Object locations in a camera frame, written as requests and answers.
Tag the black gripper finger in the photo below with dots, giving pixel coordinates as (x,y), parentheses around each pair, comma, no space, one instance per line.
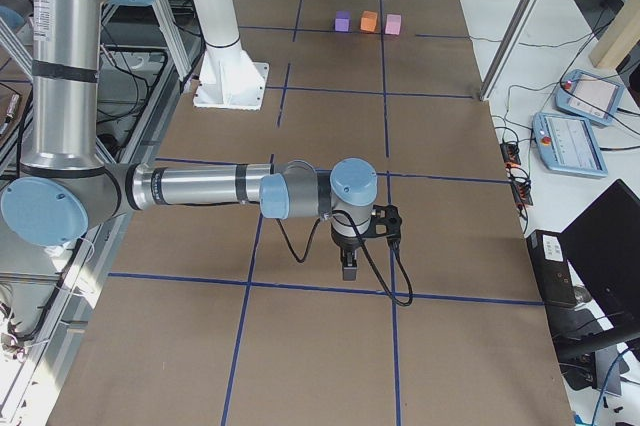
(349,264)

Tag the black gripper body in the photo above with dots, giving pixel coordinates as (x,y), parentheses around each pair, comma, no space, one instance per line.
(346,243)

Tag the orange foam block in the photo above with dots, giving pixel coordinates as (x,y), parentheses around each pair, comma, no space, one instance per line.
(369,21)

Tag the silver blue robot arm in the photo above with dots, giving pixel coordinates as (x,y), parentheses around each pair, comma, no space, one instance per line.
(64,189)

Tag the pink foam block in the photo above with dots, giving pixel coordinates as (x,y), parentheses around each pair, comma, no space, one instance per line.
(393,24)

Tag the purple foam block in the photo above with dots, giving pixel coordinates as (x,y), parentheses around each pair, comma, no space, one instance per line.
(342,21)

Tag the brown paper table cover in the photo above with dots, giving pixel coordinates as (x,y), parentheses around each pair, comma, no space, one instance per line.
(217,316)

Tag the orange black usb hub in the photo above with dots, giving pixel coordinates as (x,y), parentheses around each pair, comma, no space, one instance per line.
(510,153)

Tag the black computer box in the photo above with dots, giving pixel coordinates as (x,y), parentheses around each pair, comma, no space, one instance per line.
(551,269)

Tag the far blue teach pendant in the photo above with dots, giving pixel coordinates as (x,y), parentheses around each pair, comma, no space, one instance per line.
(590,96)

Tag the blue teach pendant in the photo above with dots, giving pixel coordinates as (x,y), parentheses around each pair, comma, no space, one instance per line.
(567,145)
(590,96)

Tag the near blue teach pendant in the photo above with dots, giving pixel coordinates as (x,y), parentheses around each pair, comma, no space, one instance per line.
(567,145)

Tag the wooden beam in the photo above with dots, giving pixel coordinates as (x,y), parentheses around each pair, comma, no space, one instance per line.
(619,39)

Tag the black laptop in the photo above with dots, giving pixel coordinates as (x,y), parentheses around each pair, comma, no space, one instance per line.
(602,245)

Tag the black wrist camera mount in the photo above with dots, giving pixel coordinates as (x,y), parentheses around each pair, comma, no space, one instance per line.
(385,222)

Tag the aluminium frame post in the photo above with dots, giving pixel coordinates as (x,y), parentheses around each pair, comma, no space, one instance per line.
(509,41)

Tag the white pedestal column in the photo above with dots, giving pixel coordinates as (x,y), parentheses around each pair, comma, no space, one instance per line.
(228,78)

